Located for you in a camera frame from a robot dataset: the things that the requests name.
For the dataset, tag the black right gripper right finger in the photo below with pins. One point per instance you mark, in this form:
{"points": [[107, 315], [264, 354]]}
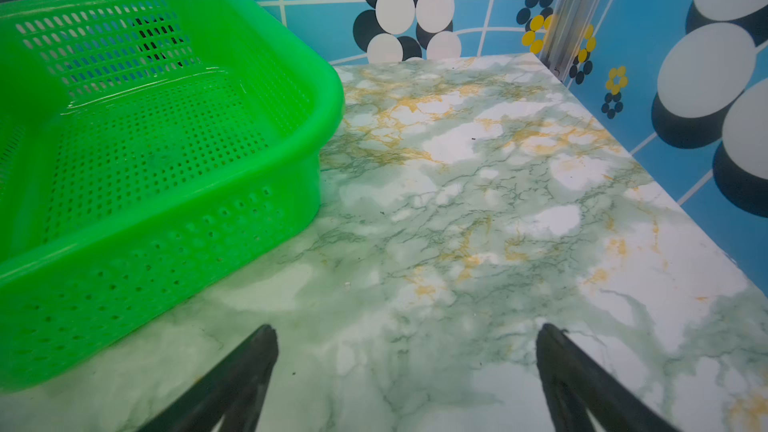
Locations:
{"points": [[580, 393]]}

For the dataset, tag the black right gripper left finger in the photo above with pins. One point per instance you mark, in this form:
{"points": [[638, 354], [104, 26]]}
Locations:
{"points": [[230, 396]]}

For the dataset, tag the green plastic perforated basket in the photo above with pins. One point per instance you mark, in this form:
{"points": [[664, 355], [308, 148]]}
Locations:
{"points": [[149, 148]]}

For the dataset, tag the right rear aluminium frame post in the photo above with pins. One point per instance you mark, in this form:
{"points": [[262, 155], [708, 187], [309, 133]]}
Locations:
{"points": [[565, 34]]}

